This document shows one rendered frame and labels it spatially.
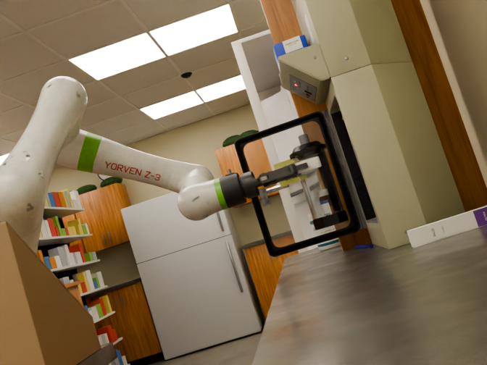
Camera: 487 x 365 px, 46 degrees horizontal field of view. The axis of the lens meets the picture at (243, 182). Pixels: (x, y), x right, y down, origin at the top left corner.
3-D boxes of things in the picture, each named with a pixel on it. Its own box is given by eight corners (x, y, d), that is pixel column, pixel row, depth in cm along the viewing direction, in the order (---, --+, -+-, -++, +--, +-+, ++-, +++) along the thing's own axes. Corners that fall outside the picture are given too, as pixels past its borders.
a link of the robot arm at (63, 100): (-26, 184, 115) (49, 61, 157) (-29, 237, 125) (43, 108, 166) (39, 200, 118) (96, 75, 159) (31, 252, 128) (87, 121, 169)
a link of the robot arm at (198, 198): (184, 232, 162) (170, 200, 157) (185, 211, 174) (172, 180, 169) (231, 218, 161) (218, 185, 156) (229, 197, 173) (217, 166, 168)
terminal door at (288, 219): (362, 230, 176) (322, 109, 179) (269, 258, 182) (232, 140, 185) (362, 229, 177) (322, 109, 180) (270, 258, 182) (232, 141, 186)
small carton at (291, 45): (306, 59, 163) (301, 40, 163) (305, 55, 158) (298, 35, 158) (290, 65, 164) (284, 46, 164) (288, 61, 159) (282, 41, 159)
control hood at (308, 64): (325, 102, 181) (314, 73, 182) (330, 77, 149) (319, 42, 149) (290, 114, 182) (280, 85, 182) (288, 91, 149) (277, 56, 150)
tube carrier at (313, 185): (347, 215, 165) (324, 145, 167) (350, 215, 155) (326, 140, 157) (311, 226, 166) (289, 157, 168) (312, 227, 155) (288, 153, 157)
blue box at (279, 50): (313, 70, 178) (304, 44, 178) (314, 61, 168) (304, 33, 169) (282, 81, 178) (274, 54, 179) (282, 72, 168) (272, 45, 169)
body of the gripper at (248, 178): (238, 173, 159) (269, 163, 159) (240, 175, 168) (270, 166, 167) (246, 198, 159) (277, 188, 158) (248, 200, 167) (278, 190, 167)
